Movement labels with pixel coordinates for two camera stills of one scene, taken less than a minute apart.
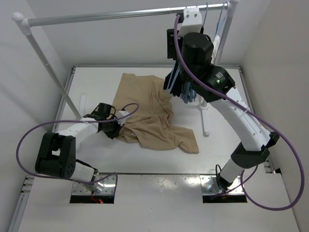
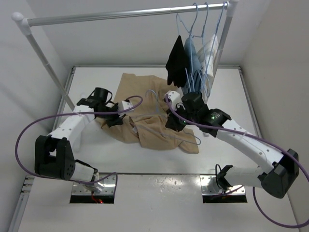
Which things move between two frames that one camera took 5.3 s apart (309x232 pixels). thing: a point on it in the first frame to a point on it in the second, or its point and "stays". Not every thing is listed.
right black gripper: x=171 y=52 to x=172 y=122
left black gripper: x=115 y=133 to x=117 y=120
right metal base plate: x=209 y=185 stays
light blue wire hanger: x=175 y=78 to x=158 y=113
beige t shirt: x=151 y=125 stays
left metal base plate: x=109 y=188 stays
